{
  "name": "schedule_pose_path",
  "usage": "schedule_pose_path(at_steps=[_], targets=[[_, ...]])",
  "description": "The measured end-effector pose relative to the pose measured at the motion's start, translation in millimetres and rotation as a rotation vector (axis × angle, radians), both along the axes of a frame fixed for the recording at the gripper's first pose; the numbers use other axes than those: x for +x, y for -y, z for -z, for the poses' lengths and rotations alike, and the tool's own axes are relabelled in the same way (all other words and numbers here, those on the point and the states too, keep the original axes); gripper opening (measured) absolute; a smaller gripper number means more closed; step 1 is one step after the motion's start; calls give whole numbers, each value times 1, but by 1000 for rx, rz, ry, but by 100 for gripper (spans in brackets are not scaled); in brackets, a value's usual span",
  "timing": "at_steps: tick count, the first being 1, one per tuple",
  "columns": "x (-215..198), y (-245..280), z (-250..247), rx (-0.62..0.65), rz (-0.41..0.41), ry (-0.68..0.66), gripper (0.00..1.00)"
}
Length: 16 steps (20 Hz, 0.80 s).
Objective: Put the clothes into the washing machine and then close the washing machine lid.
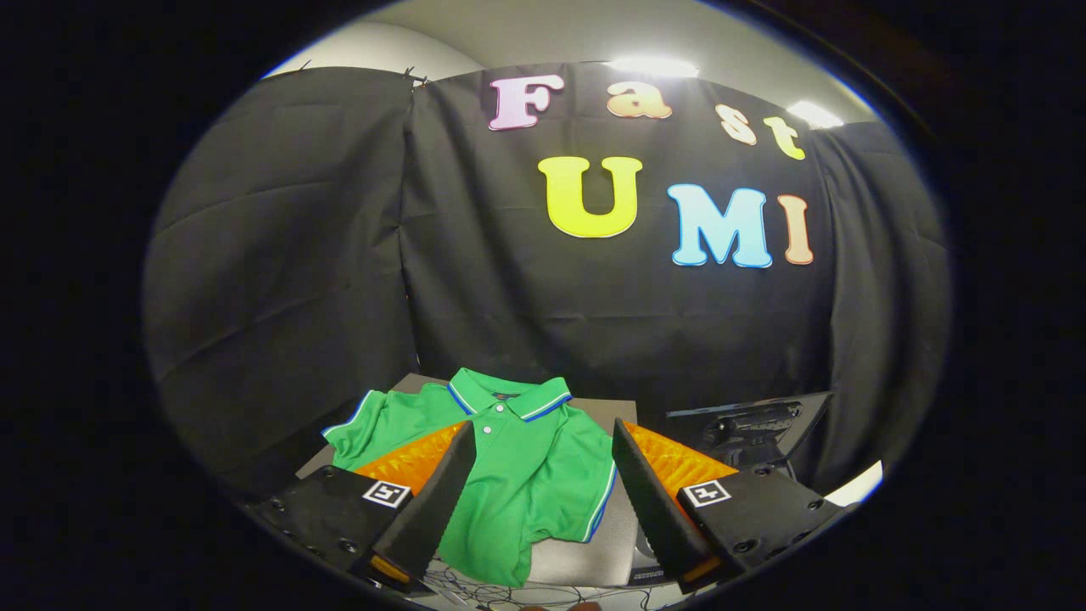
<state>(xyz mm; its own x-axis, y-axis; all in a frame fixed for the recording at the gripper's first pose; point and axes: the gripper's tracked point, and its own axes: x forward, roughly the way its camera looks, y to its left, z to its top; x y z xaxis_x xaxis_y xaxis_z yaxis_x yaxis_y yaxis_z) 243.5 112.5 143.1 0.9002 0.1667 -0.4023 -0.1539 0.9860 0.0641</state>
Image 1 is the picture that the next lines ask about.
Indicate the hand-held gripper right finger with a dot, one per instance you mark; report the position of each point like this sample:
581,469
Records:
649,509

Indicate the grey cabinet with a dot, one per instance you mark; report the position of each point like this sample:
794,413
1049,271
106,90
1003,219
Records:
594,552

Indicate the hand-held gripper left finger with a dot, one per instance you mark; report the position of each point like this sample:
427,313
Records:
441,501

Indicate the green polo shirt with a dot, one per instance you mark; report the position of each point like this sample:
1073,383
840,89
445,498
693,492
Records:
526,475

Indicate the white sheet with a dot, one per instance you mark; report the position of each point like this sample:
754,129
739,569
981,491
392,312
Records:
857,485

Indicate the black backdrop cloth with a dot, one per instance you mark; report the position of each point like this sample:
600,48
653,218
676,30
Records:
297,255

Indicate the ceiling light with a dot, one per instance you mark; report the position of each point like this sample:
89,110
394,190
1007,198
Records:
814,114
652,67

